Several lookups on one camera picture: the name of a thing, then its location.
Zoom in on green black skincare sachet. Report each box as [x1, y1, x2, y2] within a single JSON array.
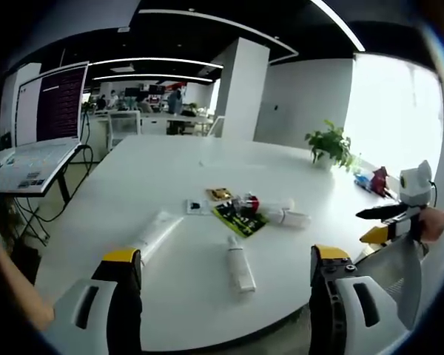
[[211, 201, 270, 240]]

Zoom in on red toy figure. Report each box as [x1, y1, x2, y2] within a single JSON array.
[[369, 166, 392, 197]]

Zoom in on slim white skincare tube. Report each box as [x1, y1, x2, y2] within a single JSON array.
[[258, 198, 296, 212]]

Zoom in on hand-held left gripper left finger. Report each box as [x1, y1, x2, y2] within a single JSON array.
[[53, 248, 144, 355]]

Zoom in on black cable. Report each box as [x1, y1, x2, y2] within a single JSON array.
[[13, 195, 66, 249]]

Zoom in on blue white packet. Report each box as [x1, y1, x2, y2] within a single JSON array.
[[352, 171, 374, 190]]

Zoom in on white square column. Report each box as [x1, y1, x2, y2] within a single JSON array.
[[214, 36, 271, 141]]

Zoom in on person's right hand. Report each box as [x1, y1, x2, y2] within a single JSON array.
[[417, 207, 444, 243]]

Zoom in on black laptop stand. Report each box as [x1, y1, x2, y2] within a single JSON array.
[[40, 146, 97, 208]]

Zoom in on large white skincare tube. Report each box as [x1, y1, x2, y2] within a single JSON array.
[[132, 209, 186, 260]]

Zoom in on clear red-capped skincare bottle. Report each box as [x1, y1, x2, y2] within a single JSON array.
[[230, 192, 260, 216]]

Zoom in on white cylindrical skincare bottle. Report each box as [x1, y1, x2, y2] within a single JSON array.
[[266, 207, 312, 230]]

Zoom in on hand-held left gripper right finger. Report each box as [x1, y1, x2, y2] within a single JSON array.
[[309, 243, 403, 355]]

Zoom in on gold skincare sachet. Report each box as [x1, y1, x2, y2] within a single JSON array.
[[205, 187, 233, 202]]

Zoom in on green plant in white pot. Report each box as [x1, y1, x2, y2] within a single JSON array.
[[304, 118, 357, 174]]

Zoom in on long white office desk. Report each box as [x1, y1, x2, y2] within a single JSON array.
[[90, 109, 218, 137]]

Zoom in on white office chair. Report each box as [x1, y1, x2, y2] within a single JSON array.
[[107, 109, 142, 152]]

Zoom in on white black skincare sachet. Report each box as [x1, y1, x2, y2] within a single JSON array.
[[186, 198, 212, 217]]

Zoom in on open white laptop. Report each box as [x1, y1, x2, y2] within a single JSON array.
[[0, 61, 90, 196]]

